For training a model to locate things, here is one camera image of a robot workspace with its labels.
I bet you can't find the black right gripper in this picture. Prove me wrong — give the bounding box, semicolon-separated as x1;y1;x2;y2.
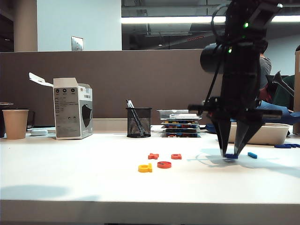
188;75;283;156

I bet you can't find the yellow letter d magnet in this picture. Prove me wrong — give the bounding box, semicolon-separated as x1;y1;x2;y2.
138;163;153;173

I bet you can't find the letter puzzle board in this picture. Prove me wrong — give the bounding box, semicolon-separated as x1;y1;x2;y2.
160;120;200;125
161;133;202;139
164;128;200;134
161;124;200;129

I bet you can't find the beige oval container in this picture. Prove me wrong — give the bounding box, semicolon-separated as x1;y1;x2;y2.
228;123;291;146

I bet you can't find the red garment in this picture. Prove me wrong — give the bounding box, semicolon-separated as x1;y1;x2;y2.
260;84;276;103

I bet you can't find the white flat packet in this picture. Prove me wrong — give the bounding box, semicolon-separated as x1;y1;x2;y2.
169;113;202;120

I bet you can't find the dark green garment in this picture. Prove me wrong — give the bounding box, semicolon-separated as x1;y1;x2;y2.
274;75;295;111

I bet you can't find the grey funnel-shaped stand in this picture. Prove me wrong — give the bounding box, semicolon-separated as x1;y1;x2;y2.
271;71;295;98

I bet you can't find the clear metal-look tray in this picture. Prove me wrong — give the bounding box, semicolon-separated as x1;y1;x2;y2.
156;109;203;121

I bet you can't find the person in grey shirt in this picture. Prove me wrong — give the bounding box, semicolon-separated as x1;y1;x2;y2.
259;39;272;90

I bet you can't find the brown cardboard box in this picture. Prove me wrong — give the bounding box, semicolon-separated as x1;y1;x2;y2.
292;51;300;135

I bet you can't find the black mesh pen holder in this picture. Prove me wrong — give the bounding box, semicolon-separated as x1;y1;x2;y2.
126;107;152;139

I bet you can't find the black and white pen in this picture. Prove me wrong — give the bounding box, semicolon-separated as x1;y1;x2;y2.
126;99;146;136

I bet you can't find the brown desk partition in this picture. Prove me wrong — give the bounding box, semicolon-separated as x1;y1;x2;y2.
0;48;252;126

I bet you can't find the ceiling light strip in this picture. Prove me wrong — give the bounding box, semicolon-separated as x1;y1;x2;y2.
120;15;300;24

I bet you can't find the grey face mask box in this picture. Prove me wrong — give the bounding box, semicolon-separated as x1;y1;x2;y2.
28;72;94;141

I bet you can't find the white earbuds case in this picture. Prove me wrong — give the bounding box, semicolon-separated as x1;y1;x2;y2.
30;129;49;137

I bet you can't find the brown paper cup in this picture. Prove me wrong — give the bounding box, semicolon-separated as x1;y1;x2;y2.
1;109;30;141

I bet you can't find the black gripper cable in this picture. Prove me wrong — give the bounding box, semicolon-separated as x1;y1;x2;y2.
205;3;229;105

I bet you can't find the metal wall plate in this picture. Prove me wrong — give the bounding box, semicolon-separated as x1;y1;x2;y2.
71;36;84;52

